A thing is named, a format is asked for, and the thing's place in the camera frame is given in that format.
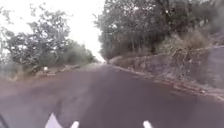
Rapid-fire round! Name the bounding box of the dark reddish asphalt road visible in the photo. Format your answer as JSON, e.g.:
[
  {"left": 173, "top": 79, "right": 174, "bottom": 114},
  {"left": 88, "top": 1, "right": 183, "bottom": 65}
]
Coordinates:
[{"left": 0, "top": 63, "right": 224, "bottom": 128}]

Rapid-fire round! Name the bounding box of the row of trees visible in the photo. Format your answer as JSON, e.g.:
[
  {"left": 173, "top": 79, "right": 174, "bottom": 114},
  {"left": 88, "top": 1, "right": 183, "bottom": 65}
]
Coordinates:
[
  {"left": 93, "top": 0, "right": 224, "bottom": 62},
  {"left": 0, "top": 3, "right": 98, "bottom": 76}
]

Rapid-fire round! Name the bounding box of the robot's own part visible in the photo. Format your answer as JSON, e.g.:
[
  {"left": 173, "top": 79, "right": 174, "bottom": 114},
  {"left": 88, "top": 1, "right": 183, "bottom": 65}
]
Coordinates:
[
  {"left": 69, "top": 120, "right": 80, "bottom": 128},
  {"left": 142, "top": 120, "right": 154, "bottom": 128}
]

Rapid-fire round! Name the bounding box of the dirt roadside strip with leaves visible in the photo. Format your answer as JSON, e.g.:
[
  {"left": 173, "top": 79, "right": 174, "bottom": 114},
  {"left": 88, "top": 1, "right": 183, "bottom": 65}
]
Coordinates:
[{"left": 111, "top": 64, "right": 224, "bottom": 103}]

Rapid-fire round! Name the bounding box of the dirt roadside strip with scrub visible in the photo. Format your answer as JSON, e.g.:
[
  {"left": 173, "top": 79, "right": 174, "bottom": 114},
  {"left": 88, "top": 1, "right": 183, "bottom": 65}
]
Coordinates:
[{"left": 0, "top": 63, "right": 101, "bottom": 90}]

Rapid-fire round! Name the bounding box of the grey stone wall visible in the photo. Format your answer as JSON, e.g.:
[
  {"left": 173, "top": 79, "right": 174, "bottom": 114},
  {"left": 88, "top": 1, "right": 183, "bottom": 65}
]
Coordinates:
[{"left": 108, "top": 44, "right": 224, "bottom": 91}]

